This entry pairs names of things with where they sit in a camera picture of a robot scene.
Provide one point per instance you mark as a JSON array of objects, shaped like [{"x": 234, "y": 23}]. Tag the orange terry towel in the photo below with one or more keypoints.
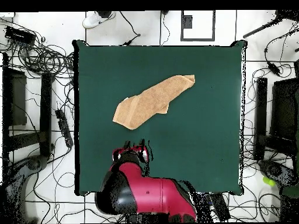
[{"x": 149, "y": 102}]

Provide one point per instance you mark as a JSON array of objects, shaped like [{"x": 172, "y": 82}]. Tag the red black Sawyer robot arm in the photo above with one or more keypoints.
[{"x": 149, "y": 191}]

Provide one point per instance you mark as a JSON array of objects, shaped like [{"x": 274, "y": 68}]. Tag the dark green table cloth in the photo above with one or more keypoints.
[{"x": 186, "y": 140}]

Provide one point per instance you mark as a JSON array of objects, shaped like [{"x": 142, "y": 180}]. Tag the black power strip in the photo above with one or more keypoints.
[
  {"x": 64, "y": 128},
  {"x": 219, "y": 207}
]

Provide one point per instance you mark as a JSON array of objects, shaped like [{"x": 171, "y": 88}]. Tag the grey curved base leg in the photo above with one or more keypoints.
[
  {"x": 275, "y": 171},
  {"x": 32, "y": 164}
]

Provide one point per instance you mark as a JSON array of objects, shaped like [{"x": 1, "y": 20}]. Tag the person's white shoe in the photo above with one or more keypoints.
[{"x": 93, "y": 21}]

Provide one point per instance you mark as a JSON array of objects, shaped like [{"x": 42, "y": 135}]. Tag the yellow-green ball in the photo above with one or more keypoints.
[{"x": 266, "y": 180}]

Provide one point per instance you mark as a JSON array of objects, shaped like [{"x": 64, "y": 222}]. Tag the black power adapter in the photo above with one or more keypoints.
[{"x": 273, "y": 68}]

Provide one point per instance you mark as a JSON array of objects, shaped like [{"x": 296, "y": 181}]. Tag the black tripod leg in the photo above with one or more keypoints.
[{"x": 259, "y": 29}]

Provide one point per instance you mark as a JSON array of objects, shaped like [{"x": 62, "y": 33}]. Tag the black metal stand frame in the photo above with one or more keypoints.
[
  {"x": 261, "y": 112},
  {"x": 45, "y": 105}
]

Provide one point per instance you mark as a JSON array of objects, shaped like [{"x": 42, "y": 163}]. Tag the black rectangular floor frame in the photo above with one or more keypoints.
[{"x": 181, "y": 28}]

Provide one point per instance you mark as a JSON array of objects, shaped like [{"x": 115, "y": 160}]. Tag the black network switch box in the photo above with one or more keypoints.
[{"x": 19, "y": 35}]

